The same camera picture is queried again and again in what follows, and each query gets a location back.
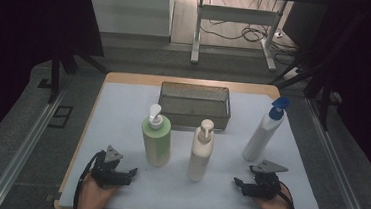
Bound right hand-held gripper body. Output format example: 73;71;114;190
240;157;290;204

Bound green pump bottle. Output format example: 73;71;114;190
138;102;175;168

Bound white cabinet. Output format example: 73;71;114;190
82;0;176;39

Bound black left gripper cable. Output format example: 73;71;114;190
72;148;108;209

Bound black metal stand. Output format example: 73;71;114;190
265;54;346;134
46;48;112;110

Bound dark curtain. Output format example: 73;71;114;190
0;0;109;171
295;0;371;192

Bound cream pump bottle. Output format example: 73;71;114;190
186;117;217;184

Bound metal mesh basket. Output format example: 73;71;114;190
156;80;235;133

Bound white bottle with blue pump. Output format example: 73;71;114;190
241;92;292;166

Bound black floor cables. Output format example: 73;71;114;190
196;0;304;67

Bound aluminium floor rail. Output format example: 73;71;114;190
0;78;73;209
296;96;371;209

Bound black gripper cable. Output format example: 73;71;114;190
72;148;108;209
277;181;304;209

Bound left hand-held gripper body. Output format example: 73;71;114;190
90;142;136;192

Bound white metal desk frame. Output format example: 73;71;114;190
189;0;289;73

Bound person's left hand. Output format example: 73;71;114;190
75;171;121;209

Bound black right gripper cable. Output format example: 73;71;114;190
277;181;304;209

